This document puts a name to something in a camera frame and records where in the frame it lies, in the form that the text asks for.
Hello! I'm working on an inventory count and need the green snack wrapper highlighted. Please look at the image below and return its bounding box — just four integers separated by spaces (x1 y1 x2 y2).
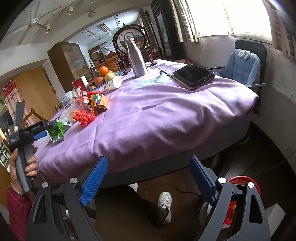
48 118 72 145

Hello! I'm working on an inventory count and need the red apple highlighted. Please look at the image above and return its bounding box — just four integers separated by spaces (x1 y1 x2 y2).
94 76 105 86

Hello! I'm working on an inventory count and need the wooden glass cabinet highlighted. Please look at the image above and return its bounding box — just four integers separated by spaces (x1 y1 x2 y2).
47 42 93 92

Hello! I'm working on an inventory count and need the black tablet in case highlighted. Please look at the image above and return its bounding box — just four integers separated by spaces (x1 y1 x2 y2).
171 65 215 91

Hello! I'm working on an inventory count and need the orange fruit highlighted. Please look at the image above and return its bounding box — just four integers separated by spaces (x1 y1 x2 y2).
98 66 109 77

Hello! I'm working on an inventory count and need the ceiling fan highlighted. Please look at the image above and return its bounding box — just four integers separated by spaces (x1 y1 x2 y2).
5 1 51 45

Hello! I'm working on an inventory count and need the red and white box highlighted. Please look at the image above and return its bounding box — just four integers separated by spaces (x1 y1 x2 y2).
72 75 88 91

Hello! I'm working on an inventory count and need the red snack packet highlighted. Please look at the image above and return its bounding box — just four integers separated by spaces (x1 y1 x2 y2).
79 90 103 98

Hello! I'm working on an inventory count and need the silver metal bottle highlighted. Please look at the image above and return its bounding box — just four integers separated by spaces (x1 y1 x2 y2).
125 38 148 78

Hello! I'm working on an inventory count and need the clear plastic wrapper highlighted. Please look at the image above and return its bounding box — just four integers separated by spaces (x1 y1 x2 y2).
71 88 92 113

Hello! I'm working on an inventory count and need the pink floral curtain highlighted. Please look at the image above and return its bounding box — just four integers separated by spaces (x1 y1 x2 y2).
3 79 30 121

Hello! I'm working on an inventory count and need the wooden armchair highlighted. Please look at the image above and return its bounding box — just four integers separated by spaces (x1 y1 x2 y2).
23 108 48 128

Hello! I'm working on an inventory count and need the person's left hand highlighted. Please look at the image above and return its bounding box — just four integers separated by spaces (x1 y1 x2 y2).
10 147 38 195

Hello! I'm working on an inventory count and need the blue fruit plate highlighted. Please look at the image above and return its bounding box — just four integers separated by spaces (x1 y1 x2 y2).
87 71 125 91

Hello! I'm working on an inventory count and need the dark wooden cabinet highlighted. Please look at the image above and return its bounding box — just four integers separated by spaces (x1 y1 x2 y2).
151 0 179 60

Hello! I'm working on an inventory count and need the blue cushioned office chair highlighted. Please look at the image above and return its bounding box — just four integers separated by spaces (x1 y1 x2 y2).
209 40 267 88

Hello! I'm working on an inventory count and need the white sneaker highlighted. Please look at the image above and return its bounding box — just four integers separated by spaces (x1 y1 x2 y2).
158 191 172 224

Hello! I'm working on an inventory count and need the light blue face mask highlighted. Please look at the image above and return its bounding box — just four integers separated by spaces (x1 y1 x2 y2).
133 75 173 89

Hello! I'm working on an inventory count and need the round framed embroidery screen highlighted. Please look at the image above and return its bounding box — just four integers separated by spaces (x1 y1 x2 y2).
112 24 155 70

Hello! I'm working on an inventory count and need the purple tablecloth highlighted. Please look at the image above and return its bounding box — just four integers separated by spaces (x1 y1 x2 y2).
34 60 258 186

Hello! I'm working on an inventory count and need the yellow apple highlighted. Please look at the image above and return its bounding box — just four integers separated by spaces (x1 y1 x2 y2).
104 72 115 82

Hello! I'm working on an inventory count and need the red trash bin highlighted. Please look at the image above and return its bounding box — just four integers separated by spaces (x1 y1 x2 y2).
224 175 261 227

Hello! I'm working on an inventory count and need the white paper cup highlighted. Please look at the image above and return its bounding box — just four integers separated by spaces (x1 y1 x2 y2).
103 76 122 93

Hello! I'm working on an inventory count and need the orange blue cardboard box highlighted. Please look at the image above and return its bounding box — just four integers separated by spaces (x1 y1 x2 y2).
91 93 109 115

